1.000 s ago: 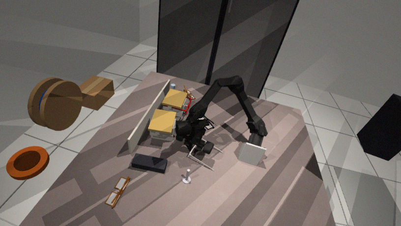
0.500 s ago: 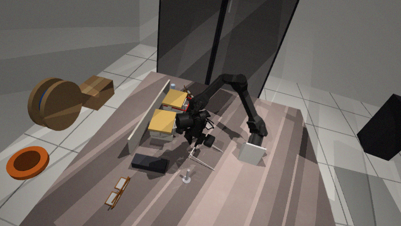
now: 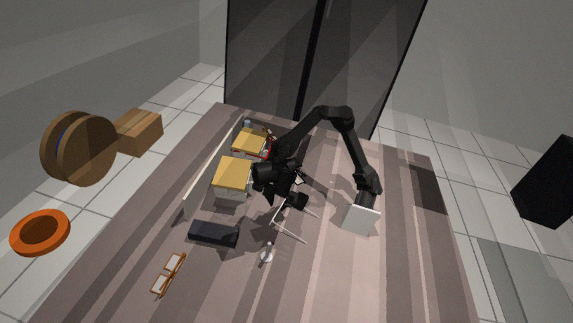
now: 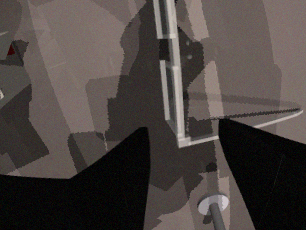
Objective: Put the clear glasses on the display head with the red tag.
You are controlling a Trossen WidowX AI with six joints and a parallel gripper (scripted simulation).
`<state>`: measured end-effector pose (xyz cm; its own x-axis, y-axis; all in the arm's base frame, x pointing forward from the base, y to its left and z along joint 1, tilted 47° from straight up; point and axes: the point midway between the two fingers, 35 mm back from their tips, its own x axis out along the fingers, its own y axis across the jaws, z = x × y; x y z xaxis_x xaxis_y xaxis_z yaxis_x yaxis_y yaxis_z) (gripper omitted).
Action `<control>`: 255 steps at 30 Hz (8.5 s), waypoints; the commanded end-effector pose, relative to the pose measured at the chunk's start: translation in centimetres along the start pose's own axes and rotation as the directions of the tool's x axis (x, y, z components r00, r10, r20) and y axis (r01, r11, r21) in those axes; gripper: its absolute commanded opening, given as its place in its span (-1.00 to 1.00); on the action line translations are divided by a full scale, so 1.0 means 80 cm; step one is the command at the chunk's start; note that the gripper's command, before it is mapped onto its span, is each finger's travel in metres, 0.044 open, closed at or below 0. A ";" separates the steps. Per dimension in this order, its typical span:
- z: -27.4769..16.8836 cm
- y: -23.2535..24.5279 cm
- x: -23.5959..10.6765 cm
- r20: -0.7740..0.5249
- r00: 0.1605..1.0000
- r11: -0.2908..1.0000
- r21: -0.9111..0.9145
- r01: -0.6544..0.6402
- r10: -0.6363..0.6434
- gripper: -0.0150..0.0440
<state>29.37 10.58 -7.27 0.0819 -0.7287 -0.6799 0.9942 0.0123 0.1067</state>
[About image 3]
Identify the white rectangular panel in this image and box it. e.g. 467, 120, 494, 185
182, 114, 243, 220

